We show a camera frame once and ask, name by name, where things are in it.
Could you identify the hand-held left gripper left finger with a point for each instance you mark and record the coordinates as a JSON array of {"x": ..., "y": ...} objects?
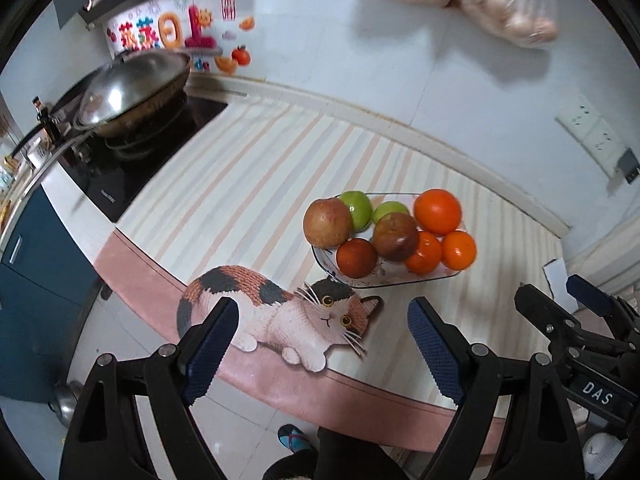
[{"x": 215, "y": 345}]

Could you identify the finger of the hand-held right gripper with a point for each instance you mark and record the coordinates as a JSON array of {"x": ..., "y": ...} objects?
[
  {"x": 545, "y": 312},
  {"x": 590, "y": 294}
]

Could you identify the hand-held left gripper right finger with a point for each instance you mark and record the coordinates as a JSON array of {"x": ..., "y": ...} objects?
[{"x": 435, "y": 350}]

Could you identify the floral oval plate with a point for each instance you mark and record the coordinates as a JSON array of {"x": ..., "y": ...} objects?
[{"x": 385, "y": 279}]

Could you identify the small orange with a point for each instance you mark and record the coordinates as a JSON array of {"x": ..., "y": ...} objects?
[
  {"x": 425, "y": 255},
  {"x": 459, "y": 250}
]

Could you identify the dark red apple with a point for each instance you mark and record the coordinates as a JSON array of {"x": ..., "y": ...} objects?
[{"x": 395, "y": 236}]

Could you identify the red-brown apple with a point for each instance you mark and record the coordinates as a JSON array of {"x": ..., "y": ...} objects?
[{"x": 356, "y": 257}]

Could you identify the large orange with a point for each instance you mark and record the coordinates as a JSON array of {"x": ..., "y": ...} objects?
[{"x": 437, "y": 210}]

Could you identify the green apple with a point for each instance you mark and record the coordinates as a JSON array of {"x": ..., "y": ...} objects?
[
  {"x": 357, "y": 207},
  {"x": 389, "y": 210}
]

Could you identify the pale red yellow apple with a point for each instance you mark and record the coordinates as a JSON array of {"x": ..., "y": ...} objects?
[{"x": 327, "y": 222}]

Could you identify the white power bank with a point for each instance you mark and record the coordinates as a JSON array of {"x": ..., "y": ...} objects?
[{"x": 555, "y": 275}]

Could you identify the white rounded object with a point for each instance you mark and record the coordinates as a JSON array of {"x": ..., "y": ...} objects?
[{"x": 605, "y": 457}]

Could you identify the blue slipper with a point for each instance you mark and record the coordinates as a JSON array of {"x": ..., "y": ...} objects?
[{"x": 292, "y": 437}]

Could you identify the person's dark pants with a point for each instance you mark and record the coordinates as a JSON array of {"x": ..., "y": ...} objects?
[{"x": 350, "y": 455}]

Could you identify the steel bowl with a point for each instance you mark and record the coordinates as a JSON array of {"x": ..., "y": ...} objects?
[{"x": 67, "y": 402}]

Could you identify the striped cat table mat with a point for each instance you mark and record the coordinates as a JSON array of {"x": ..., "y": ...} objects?
[{"x": 250, "y": 185}]

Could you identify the blue kitchen cabinet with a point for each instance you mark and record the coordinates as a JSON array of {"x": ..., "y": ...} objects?
[{"x": 40, "y": 285}]

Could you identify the black cooktop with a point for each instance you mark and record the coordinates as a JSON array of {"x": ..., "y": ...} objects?
[{"x": 130, "y": 175}]

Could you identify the steel wok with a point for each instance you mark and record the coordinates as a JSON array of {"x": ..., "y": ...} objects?
[{"x": 147, "y": 110}]

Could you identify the steel wok lid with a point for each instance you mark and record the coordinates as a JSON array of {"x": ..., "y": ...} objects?
[{"x": 115, "y": 92}]

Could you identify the plastic bag of eggs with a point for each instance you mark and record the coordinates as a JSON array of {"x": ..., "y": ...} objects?
[{"x": 500, "y": 15}]

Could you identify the dark sauce bottle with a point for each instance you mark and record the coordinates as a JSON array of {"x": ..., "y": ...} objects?
[{"x": 39, "y": 107}]

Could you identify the black wall charger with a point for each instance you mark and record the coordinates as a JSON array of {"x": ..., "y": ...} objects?
[{"x": 629, "y": 165}]

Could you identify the white wall socket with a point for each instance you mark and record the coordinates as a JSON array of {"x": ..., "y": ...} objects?
[
  {"x": 605, "y": 144},
  {"x": 577, "y": 115}
]

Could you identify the colourful wall stickers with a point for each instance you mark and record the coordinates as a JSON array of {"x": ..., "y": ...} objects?
[{"x": 170, "y": 35}]

